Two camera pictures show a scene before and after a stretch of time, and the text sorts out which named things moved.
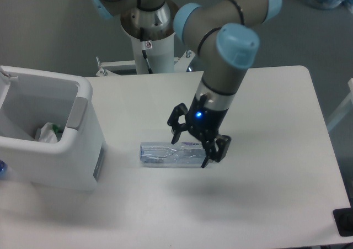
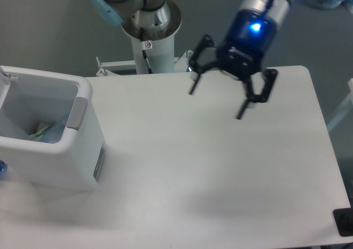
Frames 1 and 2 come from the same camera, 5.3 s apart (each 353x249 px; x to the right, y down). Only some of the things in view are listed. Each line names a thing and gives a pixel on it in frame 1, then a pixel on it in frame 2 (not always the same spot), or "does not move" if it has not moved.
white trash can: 30,98 does not move
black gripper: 204,123 to 241,52
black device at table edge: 343,217 does not move
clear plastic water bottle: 166,152 to 52,133
